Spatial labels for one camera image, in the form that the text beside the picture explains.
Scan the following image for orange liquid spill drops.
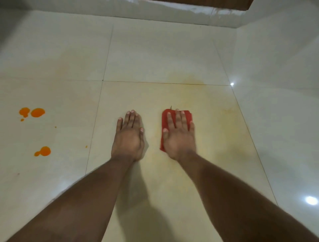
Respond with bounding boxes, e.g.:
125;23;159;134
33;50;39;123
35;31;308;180
19;107;88;158

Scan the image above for person's right hand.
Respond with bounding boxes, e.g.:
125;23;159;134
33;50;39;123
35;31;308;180
162;109;197;162

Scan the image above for person's left hand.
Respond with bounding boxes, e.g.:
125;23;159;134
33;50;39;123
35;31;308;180
110;110;145;163

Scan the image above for person's right forearm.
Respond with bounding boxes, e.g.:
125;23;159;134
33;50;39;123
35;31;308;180
177;151;319;242

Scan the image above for person's left forearm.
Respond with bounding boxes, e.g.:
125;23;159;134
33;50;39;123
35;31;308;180
6;157;134;242

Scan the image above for brown wooden panel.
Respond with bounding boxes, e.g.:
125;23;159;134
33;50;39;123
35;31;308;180
153;0;254;11

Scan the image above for red cloth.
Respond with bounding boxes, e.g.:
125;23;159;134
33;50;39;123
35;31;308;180
160;108;193;153

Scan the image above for white baseboard ledge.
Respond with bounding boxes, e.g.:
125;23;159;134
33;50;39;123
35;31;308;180
0;0;319;29

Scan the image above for cream tiled floor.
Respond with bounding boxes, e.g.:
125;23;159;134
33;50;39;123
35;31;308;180
0;7;319;242

